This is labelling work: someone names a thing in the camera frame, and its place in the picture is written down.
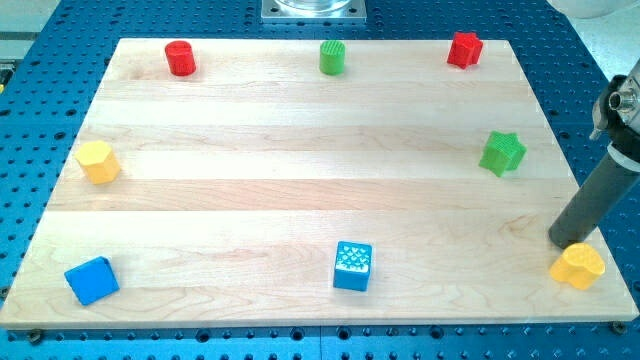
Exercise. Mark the green star block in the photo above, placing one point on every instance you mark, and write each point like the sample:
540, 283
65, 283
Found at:
503, 152

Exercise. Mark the red star block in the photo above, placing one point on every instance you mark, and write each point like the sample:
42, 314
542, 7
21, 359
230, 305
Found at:
465, 49

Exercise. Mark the blue patterned cube block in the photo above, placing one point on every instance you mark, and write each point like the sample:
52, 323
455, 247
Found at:
352, 266

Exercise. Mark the wooden board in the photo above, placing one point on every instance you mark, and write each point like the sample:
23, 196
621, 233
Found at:
238, 181

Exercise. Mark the green cylinder block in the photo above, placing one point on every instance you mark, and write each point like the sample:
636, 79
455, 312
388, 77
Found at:
332, 57

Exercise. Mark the red cylinder block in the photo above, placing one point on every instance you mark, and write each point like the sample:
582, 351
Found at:
180, 58

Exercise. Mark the yellow hexagon block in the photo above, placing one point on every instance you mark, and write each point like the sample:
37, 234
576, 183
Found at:
98, 162

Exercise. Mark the blue cube block left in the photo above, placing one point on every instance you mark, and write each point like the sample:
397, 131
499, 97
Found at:
92, 280

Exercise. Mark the yellow heart block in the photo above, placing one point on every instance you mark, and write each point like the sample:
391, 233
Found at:
579, 265

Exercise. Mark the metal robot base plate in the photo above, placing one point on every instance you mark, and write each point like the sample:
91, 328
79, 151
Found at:
289, 11

